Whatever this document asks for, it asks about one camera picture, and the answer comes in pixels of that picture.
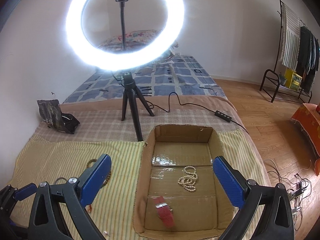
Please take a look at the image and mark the black clothes rack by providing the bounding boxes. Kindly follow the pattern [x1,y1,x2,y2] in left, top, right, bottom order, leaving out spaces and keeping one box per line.
[259,0,312,104]

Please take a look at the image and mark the yellow striped cloth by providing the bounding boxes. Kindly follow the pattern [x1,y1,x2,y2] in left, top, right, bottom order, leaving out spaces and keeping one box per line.
[11,130,270,239]

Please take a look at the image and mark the blue thin bangle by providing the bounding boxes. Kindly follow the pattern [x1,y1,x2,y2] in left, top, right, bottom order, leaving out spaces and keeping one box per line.
[54,177,67,185]

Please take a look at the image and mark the orange cloth covered stool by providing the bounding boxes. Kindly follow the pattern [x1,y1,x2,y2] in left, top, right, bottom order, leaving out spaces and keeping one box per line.
[291,103,320,176]

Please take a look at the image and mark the blue patterned bedsheet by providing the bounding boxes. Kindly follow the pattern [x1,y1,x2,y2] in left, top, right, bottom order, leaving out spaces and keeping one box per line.
[64,55,226,103]

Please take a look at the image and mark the red strap watch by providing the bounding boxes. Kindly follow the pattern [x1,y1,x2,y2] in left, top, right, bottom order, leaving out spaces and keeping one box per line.
[153,196,175,228]

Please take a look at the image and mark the black power cable with remote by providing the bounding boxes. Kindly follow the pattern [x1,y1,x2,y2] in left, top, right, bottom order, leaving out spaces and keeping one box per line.
[109,71,250,133]

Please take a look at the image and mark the white pearl necklace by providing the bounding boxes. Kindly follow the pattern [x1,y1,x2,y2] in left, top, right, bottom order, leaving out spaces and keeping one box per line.
[177,165,198,192]

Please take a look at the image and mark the dark hanging clothes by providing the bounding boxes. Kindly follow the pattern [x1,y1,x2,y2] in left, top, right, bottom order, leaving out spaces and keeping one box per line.
[296,26,319,94]

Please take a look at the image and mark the white ring light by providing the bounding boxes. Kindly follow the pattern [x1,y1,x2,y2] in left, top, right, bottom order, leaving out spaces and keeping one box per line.
[65,0,185,71]

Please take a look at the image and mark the cardboard box tray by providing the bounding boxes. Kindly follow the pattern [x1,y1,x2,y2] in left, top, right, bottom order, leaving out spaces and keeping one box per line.
[133,125,234,239]

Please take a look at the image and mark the black snack bag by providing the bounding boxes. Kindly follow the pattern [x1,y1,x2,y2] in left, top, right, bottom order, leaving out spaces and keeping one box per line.
[37,99,80,134]

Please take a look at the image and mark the yellow box on rack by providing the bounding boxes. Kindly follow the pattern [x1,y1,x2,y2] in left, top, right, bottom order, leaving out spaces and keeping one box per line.
[285,68,302,91]

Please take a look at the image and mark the black tripod stand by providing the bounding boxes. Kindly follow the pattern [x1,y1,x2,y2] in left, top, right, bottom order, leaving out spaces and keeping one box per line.
[121,72,155,141]

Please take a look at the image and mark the beige plaid blanket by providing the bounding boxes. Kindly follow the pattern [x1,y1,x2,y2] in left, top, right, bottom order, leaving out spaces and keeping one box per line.
[35,94,245,142]

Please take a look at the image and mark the cables on floor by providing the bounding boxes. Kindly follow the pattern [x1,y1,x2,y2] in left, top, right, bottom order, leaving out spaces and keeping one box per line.
[262,158,316,231]

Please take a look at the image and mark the floral folded quilt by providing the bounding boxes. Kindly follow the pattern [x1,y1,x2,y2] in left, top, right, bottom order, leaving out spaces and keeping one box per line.
[98,29,162,50]

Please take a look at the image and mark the brown wooden bead necklace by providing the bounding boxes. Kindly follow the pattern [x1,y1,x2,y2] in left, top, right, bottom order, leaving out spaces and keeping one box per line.
[86,158,112,188]

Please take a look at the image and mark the white striped hanging towel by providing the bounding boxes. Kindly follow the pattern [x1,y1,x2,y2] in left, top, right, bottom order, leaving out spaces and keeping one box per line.
[278,2,302,72]

